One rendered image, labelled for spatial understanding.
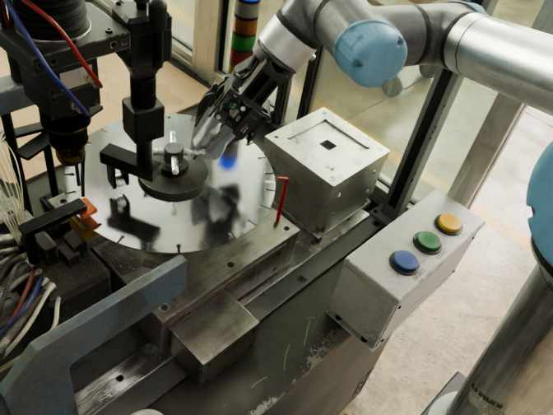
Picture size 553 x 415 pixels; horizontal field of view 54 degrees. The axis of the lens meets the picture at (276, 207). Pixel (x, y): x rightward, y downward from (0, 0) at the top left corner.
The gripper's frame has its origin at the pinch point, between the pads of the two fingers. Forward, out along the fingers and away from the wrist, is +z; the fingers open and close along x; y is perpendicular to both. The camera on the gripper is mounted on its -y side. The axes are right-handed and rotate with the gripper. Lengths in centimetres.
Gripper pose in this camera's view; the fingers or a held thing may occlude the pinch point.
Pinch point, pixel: (198, 151)
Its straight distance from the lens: 88.0
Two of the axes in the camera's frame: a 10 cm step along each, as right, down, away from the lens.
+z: -6.2, 6.7, 4.1
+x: 7.8, 5.1, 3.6
